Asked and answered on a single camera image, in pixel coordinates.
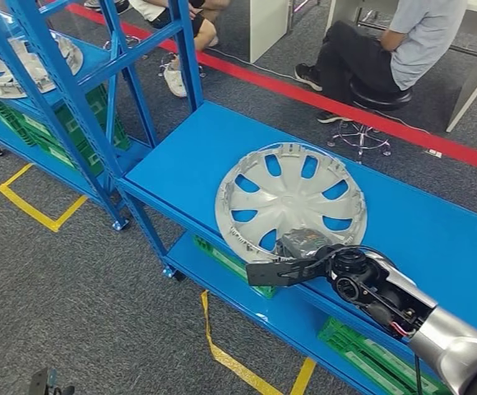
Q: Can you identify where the black round stool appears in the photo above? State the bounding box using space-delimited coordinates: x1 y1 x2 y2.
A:
327 76 413 165

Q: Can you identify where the red barrier belt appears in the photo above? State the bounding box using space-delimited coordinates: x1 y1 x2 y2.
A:
66 2 477 177

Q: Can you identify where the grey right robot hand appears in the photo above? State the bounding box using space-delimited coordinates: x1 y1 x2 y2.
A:
276 227 334 259

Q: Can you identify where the blue metal shelf rack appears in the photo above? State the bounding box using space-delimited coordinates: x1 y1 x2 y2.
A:
0 0 159 233
0 0 477 395

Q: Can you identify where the seated person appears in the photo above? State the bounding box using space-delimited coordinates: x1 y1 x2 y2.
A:
294 0 468 125

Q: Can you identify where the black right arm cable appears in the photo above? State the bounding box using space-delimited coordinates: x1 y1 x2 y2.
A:
333 245 424 395

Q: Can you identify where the green plastic crate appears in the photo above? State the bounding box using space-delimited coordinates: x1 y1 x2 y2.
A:
328 318 453 395
37 117 104 179
53 84 131 165
192 234 278 300
318 327 420 395
0 90 36 147

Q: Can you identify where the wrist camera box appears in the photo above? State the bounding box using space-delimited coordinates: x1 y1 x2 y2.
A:
245 253 331 288
27 368 76 395

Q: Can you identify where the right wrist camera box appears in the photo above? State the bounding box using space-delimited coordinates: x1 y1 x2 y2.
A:
245 253 331 288

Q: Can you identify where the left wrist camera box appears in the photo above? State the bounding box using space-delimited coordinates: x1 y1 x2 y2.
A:
27 368 76 395

